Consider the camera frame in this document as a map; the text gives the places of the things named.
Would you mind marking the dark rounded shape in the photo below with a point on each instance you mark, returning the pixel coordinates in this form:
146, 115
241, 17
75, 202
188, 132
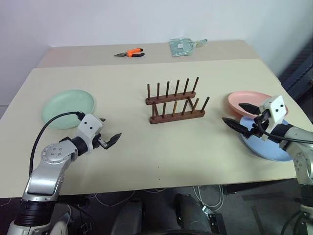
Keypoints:
190, 215
128, 218

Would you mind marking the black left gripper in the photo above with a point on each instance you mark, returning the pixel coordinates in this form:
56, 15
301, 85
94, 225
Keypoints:
102, 143

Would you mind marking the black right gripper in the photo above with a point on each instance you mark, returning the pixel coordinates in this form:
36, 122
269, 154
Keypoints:
260, 124

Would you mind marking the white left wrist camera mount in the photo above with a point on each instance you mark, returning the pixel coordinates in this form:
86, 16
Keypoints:
89, 124

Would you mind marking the black ribbed object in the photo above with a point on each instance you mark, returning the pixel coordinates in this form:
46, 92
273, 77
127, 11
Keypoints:
300, 71

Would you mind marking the beige table mat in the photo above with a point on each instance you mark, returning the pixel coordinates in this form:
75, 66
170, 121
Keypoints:
156, 151

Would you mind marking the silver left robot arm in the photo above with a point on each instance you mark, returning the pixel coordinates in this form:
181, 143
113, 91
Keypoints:
46, 176

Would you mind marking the black metal bracket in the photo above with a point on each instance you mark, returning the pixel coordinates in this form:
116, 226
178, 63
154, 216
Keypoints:
215, 224

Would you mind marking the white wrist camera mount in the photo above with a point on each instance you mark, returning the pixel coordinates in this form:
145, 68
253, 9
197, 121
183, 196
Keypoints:
89, 124
275, 110

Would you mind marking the blue plate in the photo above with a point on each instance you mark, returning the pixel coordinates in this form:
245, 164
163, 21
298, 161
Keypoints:
265, 149

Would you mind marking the pink red plate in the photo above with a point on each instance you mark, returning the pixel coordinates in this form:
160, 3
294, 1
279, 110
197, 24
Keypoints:
244, 98

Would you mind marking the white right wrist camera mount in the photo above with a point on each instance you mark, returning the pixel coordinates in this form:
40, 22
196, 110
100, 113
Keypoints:
275, 110

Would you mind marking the wooden dish rack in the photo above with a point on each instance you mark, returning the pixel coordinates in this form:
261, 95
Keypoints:
176, 118

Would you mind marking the green plate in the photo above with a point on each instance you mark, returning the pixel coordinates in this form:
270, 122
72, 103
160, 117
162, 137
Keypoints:
66, 102

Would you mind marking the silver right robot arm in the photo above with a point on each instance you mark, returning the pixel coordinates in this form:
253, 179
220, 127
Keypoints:
303, 156

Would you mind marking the black table frame bar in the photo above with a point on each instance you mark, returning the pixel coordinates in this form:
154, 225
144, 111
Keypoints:
256, 189

